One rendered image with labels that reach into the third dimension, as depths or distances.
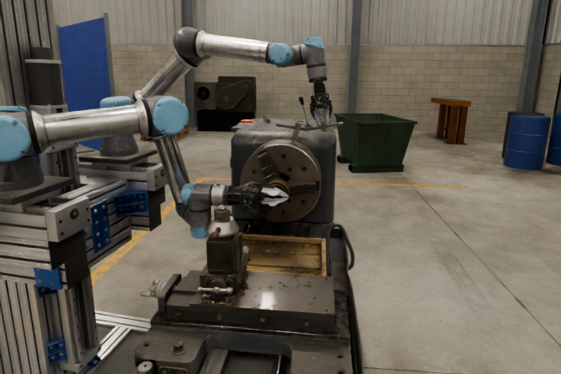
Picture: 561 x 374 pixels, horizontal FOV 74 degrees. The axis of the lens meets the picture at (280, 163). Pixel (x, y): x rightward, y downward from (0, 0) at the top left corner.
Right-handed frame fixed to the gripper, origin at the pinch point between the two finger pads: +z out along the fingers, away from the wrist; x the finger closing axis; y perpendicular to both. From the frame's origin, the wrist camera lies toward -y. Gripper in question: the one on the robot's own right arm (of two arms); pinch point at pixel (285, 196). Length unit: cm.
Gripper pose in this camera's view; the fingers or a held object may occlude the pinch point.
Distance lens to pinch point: 128.3
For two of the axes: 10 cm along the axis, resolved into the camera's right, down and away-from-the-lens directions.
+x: 0.1, -9.7, -2.3
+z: 9.9, 0.4, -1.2
